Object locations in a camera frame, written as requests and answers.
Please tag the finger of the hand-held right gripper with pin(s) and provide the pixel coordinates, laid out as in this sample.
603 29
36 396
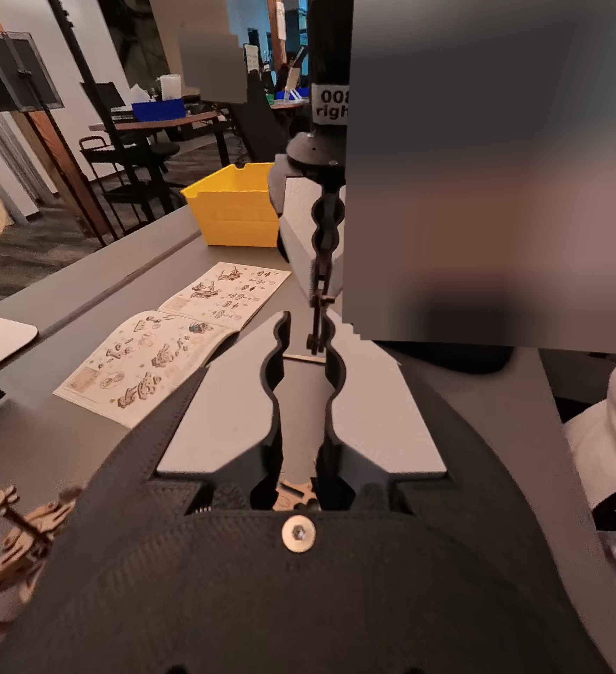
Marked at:
297 226
339 237

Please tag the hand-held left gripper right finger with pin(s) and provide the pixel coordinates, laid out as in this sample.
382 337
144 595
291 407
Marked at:
381 421

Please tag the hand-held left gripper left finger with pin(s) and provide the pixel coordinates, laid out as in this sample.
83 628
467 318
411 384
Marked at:
223 421

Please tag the small wooden key-shaped part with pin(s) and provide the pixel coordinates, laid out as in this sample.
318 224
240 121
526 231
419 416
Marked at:
317 326

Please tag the wooden model assembly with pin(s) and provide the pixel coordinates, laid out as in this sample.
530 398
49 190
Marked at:
2 568

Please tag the yellow plastic bin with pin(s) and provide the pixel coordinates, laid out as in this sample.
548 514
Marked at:
234 210

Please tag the open instruction booklet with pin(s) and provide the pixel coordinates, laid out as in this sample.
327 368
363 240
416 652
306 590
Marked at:
155 353

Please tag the thin wooden stick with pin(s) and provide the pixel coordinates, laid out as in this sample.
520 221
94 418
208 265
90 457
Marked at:
302 358

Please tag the wooden sheet with large cut-outs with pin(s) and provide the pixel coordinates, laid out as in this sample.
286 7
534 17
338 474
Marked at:
294 495

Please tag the brown office desk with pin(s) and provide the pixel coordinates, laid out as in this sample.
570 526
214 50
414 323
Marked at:
181 122

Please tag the black office chair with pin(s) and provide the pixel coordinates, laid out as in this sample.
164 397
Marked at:
155 152

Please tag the blue plastic bin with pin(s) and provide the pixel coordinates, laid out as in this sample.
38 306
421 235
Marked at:
158 110

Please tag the black metal pole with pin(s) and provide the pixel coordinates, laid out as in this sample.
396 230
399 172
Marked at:
84 58

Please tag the black framed panels on stand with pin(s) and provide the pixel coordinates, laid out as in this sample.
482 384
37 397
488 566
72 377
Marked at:
18 68

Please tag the wooden post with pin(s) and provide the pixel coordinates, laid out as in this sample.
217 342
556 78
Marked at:
71 174

